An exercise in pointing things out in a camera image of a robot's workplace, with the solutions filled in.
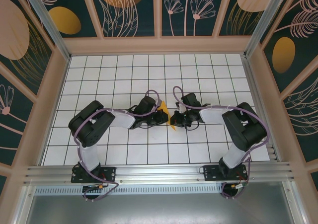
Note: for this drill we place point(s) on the aluminium corner post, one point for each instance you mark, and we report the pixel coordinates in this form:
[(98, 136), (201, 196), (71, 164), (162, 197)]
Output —
[(49, 27), (263, 22)]

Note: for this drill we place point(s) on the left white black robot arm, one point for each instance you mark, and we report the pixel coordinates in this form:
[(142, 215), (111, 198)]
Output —
[(121, 119)]

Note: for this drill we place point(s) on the orange cloth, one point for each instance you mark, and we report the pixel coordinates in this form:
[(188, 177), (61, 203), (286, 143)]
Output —
[(164, 106)]

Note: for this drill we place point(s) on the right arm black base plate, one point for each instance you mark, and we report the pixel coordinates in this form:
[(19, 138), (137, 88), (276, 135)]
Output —
[(211, 171)]

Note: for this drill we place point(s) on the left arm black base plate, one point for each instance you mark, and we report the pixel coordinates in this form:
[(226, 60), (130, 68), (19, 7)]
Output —
[(109, 174)]

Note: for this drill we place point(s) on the long aluminium mounting rail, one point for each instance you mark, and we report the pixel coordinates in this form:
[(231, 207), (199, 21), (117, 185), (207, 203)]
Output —
[(159, 171)]

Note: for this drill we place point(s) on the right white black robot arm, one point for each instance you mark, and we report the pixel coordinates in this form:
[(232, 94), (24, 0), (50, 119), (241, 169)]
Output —
[(211, 114)]

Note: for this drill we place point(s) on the aluminium side rail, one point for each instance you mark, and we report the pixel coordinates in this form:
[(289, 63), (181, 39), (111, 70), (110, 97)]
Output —
[(261, 109)]

